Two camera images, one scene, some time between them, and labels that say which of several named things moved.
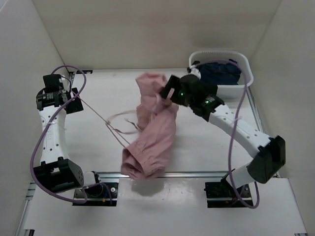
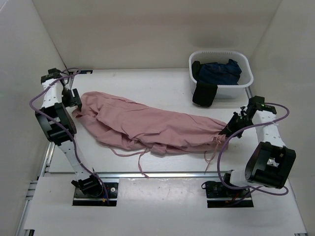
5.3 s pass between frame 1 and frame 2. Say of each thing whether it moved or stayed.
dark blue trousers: stayed
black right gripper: moved
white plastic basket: stayed
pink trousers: moved
